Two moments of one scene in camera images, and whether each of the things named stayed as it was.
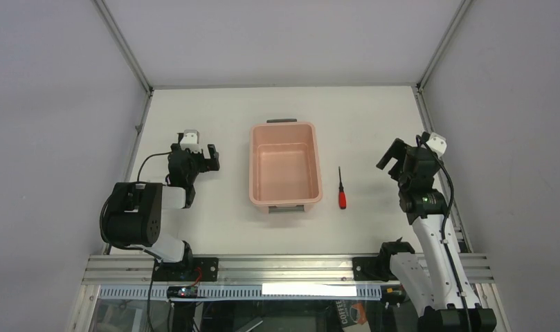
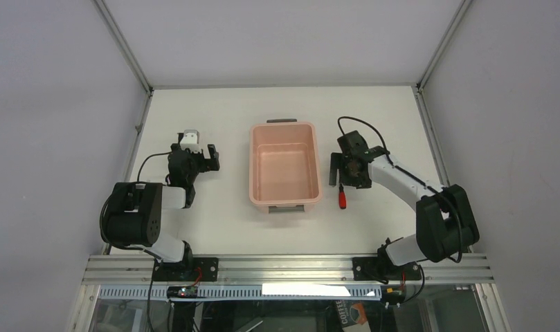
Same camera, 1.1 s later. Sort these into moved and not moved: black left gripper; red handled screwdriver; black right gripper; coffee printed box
Moved: black right gripper
Not moved: coffee printed box; red handled screwdriver; black left gripper
